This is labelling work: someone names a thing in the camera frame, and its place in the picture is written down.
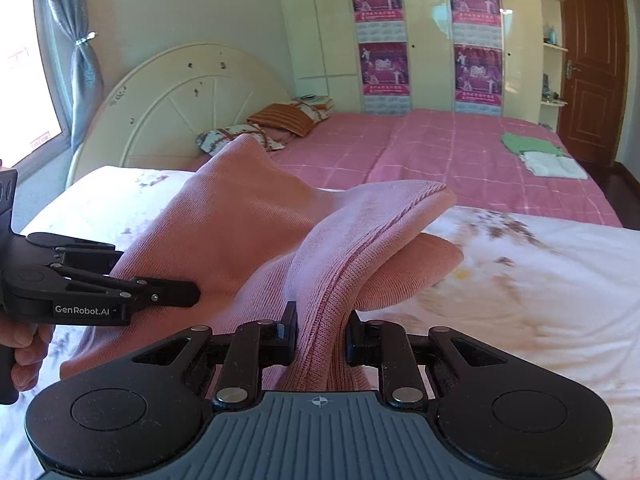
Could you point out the green folded cloth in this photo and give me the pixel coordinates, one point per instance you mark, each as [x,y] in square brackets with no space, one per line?
[530,142]

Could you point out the window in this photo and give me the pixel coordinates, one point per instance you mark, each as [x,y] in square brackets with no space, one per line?
[25,70]

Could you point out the white folded cloth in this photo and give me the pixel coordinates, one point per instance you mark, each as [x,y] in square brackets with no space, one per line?
[552,166]

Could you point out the blue grey curtain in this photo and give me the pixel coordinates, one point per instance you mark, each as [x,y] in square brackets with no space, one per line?
[60,20]

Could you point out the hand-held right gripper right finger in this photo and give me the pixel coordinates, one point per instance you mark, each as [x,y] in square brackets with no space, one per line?
[351,342]

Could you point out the orange striped pillow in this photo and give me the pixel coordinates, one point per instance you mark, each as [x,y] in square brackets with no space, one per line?
[282,117]

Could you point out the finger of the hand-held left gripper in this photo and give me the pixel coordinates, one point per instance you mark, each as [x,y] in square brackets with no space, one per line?
[75,244]
[160,292]

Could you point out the beaded curtain tieback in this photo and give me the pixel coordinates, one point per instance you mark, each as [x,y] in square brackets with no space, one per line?
[85,38]

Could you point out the brown wooden door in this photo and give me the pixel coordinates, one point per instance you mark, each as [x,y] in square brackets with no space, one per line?
[595,60]

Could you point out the pink checked bedsheet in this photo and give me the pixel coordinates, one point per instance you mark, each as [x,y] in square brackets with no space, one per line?
[425,160]

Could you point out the person's left hand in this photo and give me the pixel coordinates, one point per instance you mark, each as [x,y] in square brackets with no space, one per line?
[42,334]

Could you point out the cream wardrobe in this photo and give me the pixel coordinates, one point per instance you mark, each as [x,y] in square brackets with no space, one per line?
[430,60]

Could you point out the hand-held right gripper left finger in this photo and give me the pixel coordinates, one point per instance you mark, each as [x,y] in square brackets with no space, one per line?
[290,327]

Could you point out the salmon pink knit garment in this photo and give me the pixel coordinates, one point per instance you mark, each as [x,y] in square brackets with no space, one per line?
[215,220]

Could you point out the cream corner shelf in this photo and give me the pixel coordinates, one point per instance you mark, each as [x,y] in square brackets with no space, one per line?
[552,102]

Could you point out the brown white patterned pillow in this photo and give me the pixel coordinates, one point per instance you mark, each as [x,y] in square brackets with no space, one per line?
[220,137]

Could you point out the white floral quilt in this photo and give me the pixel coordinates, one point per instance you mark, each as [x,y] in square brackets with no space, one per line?
[525,285]

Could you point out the floral pillow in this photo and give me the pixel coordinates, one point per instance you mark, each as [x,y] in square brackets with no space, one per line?
[317,105]

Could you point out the cream round headboard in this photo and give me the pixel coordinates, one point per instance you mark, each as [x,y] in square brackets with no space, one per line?
[165,90]

